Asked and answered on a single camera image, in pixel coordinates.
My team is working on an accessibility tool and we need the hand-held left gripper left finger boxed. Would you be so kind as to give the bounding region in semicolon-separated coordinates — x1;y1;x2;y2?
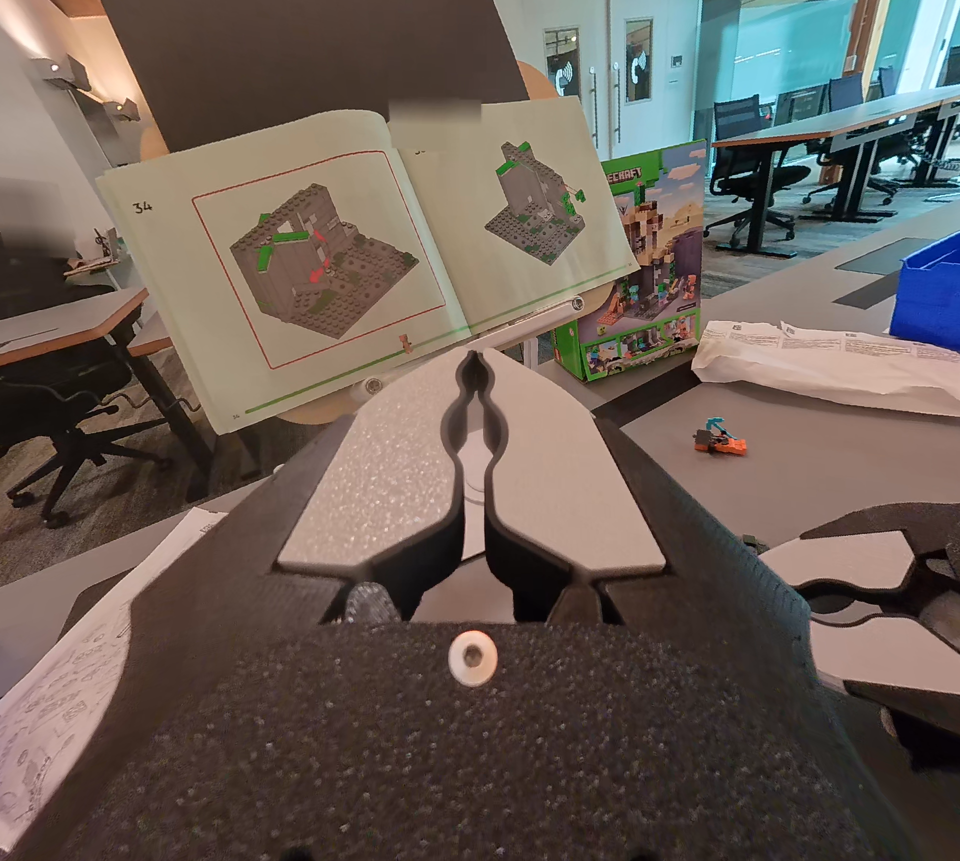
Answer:
276;348;483;622

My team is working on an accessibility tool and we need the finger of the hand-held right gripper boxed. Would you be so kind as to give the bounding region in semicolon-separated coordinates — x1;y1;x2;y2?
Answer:
757;529;933;601
807;610;960;687

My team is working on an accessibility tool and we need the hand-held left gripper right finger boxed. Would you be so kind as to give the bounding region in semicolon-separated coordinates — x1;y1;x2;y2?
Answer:
478;347;669;624

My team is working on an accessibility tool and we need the white and wooden book stand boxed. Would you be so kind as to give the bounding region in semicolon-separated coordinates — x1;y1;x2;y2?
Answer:
141;60;588;562

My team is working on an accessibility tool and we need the brick instruction booklet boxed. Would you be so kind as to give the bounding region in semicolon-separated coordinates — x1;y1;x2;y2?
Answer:
96;97;642;436

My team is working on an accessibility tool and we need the office desk with orange edge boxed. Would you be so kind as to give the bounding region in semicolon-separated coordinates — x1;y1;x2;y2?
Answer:
0;285;219;502

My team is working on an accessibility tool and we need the long office desk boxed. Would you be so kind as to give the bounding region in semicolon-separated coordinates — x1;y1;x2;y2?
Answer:
708;84;960;255

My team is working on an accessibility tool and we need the small orange brick figure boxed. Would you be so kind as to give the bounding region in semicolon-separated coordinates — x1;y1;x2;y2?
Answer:
693;417;750;459

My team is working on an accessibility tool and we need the white paper bag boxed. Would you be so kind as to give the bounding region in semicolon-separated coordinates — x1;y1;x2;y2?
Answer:
690;319;960;420

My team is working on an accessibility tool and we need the blue plastic bin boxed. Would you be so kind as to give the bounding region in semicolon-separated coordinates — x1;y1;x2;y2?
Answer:
888;234;960;352

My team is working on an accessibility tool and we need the green toy brick set box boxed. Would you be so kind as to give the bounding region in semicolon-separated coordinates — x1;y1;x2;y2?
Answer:
553;139;710;384

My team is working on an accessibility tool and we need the black office chair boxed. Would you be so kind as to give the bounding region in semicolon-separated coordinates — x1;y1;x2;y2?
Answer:
0;252;175;529
705;94;813;255
813;73;901;206

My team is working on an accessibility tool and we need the paper bag with line drawings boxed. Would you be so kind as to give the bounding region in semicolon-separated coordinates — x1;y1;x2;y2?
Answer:
0;507;230;832

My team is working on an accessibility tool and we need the white booth door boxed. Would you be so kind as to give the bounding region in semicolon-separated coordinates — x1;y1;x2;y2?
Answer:
521;0;607;150
607;0;674;146

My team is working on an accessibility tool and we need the dark grey board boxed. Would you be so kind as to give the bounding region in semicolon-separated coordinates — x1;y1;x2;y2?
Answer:
56;0;534;153

